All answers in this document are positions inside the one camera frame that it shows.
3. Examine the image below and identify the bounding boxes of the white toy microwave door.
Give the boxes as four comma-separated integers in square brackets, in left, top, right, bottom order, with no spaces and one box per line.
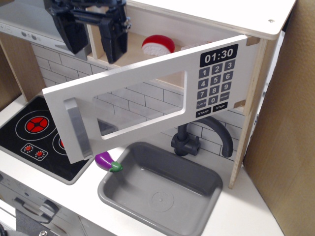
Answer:
[43,35,258,163]

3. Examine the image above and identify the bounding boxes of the dark grey toy faucet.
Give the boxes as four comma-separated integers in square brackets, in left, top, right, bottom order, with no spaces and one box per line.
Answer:
[171,117,233,158]

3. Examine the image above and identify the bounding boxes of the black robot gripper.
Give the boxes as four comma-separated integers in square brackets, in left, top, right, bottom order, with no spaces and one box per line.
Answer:
[44,0,131,64]

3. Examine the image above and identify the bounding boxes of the red white toy sushi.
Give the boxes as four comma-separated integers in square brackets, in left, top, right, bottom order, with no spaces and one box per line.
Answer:
[141,34,175,56]

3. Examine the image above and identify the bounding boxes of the grey plastic sink basin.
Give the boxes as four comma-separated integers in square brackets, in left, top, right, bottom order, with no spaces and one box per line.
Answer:
[98,142,222,236]

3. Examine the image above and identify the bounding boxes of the grey oven door handle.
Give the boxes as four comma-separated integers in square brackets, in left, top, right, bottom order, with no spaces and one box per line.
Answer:
[12,197,59,224]

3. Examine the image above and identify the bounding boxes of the purple toy eggplant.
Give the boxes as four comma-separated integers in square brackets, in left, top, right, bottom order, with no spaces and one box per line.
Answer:
[95,152,123,173]

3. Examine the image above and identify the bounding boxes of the black toy stovetop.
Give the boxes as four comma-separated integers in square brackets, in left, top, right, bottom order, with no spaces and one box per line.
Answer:
[0,96,92,185]

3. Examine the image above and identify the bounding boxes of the grey range hood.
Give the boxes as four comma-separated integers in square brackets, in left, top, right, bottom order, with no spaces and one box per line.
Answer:
[0,0,92,60]

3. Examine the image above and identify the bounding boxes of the white wooden microwave cabinet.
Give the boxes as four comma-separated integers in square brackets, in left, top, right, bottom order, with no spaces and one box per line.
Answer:
[85,0,297,189]

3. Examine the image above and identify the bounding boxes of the brown cardboard panel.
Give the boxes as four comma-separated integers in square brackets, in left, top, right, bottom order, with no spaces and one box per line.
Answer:
[244,0,315,236]

